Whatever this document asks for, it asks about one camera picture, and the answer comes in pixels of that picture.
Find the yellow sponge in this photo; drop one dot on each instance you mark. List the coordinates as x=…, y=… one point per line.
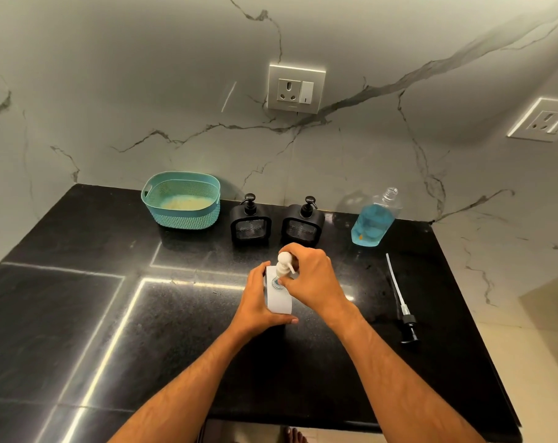
x=186, y=203

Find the person's right forearm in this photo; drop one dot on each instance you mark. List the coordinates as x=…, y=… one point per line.
x=399, y=382

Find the person's right thumb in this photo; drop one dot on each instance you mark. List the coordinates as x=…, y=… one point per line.
x=288, y=280

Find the person's left forearm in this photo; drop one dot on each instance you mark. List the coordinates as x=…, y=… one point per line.
x=177, y=387

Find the black pump with clear tube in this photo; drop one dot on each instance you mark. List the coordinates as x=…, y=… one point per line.
x=401, y=304

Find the person's foot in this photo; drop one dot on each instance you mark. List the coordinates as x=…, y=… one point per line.
x=293, y=435

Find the black soap dispenser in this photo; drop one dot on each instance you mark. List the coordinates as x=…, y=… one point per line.
x=303, y=224
x=250, y=223

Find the person's left hand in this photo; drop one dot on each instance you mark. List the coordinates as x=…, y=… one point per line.
x=253, y=304

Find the white wall socket with switch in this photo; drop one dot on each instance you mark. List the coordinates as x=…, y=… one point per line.
x=296, y=89

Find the clear bottle with blue liquid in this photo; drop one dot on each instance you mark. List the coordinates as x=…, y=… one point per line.
x=374, y=221

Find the person's right hand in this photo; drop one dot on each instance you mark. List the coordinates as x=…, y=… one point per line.
x=313, y=281

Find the person's left thumb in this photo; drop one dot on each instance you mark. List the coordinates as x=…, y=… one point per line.
x=283, y=319

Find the white pump head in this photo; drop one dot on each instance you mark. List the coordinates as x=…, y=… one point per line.
x=285, y=263

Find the teal plastic basket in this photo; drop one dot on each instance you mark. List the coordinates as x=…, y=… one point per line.
x=182, y=198

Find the white soap dispenser bottle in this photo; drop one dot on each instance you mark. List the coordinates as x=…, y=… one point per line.
x=277, y=295

